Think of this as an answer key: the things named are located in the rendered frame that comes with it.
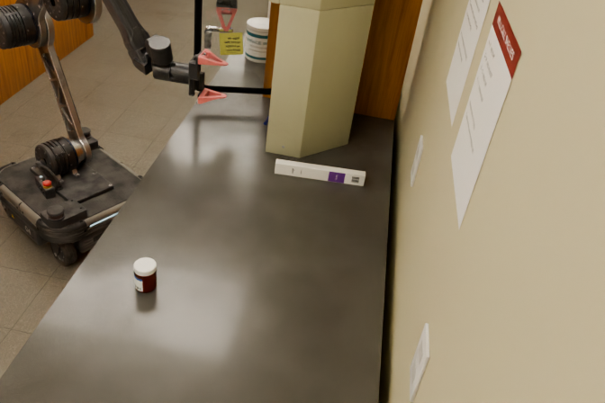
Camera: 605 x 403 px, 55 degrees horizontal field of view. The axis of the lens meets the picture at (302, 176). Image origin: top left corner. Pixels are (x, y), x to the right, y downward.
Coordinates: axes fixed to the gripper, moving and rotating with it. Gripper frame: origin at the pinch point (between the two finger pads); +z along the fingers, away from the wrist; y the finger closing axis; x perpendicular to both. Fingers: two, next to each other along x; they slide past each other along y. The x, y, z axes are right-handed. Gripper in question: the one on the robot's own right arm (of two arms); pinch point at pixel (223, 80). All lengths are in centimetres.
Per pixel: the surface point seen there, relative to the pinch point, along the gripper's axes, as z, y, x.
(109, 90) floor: -132, -118, 199
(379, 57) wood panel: 42, -4, 46
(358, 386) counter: 48, -27, -70
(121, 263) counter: -10, -26, -50
